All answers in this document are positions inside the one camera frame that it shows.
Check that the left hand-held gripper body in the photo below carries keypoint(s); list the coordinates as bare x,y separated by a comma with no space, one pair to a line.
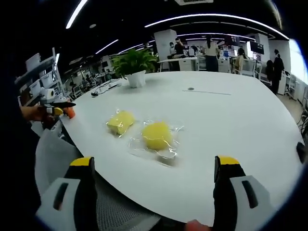
47,96

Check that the dark wall monitor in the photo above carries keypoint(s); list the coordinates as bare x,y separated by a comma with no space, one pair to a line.
257,47

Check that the person's right hand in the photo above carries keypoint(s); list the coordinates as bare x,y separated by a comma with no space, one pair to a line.
197,226

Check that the white storage shelf rack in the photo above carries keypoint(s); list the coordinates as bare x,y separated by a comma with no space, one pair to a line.
41,74

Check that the black chair armrest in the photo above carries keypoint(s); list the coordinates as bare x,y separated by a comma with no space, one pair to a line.
301,151

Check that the yellow round silicone block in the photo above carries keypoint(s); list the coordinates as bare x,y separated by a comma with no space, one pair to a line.
157,136

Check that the white mesh office chair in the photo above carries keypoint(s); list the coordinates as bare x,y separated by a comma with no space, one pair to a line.
115,209

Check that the yellow rectangular silicone block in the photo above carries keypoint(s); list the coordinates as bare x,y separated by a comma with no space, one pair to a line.
121,122

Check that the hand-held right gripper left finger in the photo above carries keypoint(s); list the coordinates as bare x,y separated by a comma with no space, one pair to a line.
72,192

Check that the person's left hand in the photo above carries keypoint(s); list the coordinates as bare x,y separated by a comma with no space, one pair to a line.
33,113

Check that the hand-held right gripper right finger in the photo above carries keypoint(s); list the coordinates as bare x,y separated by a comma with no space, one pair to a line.
231,192

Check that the green potted plant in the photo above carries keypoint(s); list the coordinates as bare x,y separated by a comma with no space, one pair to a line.
134,65

